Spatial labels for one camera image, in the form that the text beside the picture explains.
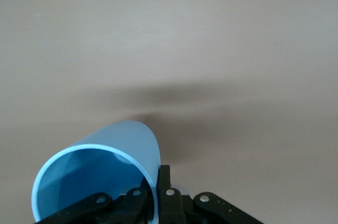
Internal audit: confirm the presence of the blue plastic cup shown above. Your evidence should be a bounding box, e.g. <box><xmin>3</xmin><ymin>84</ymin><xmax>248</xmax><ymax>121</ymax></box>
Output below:
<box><xmin>31</xmin><ymin>120</ymin><xmax>162</xmax><ymax>223</ymax></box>

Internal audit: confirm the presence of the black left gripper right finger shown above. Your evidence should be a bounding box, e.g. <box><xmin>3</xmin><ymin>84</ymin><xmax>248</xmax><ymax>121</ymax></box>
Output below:
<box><xmin>157</xmin><ymin>164</ymin><xmax>265</xmax><ymax>224</ymax></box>

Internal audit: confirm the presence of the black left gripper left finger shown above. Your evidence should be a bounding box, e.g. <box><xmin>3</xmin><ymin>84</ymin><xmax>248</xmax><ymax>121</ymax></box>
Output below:
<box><xmin>33</xmin><ymin>178</ymin><xmax>149</xmax><ymax>224</ymax></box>

